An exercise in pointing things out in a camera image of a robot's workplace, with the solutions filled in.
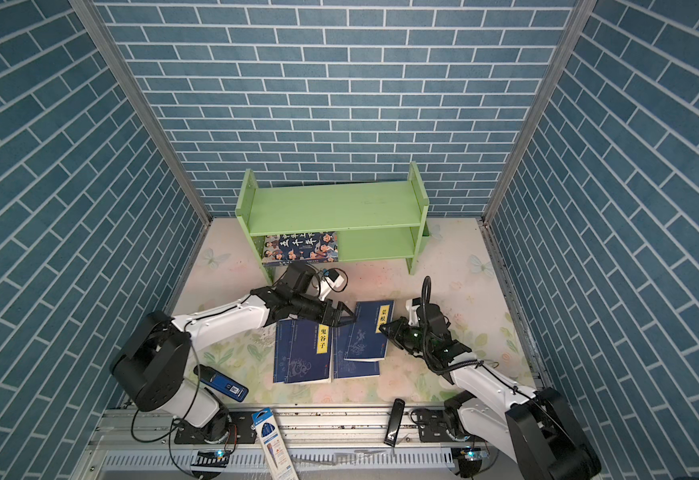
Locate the blue white packaged box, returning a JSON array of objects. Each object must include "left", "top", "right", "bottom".
[{"left": 251, "top": 408, "right": 299, "bottom": 480}]

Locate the black remote stick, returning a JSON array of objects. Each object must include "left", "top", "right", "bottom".
[{"left": 383, "top": 398, "right": 405, "bottom": 447}]

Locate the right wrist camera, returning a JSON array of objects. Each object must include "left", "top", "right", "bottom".
[{"left": 405, "top": 297, "right": 421, "bottom": 323}]

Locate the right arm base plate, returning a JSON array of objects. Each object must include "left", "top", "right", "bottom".
[{"left": 409, "top": 407, "right": 477, "bottom": 443}]

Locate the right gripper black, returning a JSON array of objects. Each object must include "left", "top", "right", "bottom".
[{"left": 378, "top": 315, "right": 435, "bottom": 355}]

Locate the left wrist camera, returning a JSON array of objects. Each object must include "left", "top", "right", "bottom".
[{"left": 317, "top": 268, "right": 348, "bottom": 301}]

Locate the dark blue book yellow label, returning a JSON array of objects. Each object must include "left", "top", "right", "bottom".
[{"left": 284, "top": 319, "right": 332, "bottom": 384}]

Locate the aluminium rail frame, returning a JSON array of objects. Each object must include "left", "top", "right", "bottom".
[{"left": 73, "top": 404, "right": 525, "bottom": 479}]

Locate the colourful illustrated book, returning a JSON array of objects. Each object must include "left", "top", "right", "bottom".
[{"left": 261, "top": 232, "right": 339, "bottom": 265}]

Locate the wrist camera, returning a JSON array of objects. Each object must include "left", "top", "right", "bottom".
[
  {"left": 405, "top": 297, "right": 421, "bottom": 323},
  {"left": 317, "top": 268, "right": 348, "bottom": 301}
]

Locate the blue handheld device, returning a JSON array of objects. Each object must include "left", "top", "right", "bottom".
[{"left": 193, "top": 365, "right": 249, "bottom": 403}]

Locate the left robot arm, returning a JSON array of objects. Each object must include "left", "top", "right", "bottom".
[{"left": 110, "top": 287, "right": 355, "bottom": 442}]

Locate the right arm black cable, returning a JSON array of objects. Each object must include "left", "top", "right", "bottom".
[{"left": 417, "top": 275, "right": 501, "bottom": 385}]

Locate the green two-tier shelf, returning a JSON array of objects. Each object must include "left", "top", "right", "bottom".
[{"left": 235, "top": 162, "right": 429, "bottom": 282}]

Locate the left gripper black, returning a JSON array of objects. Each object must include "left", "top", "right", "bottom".
[{"left": 289, "top": 294, "right": 359, "bottom": 327}]

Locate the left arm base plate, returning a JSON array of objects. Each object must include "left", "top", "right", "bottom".
[{"left": 173, "top": 410, "right": 256, "bottom": 446}]

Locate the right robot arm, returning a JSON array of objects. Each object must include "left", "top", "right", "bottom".
[{"left": 381, "top": 314, "right": 601, "bottom": 479}]

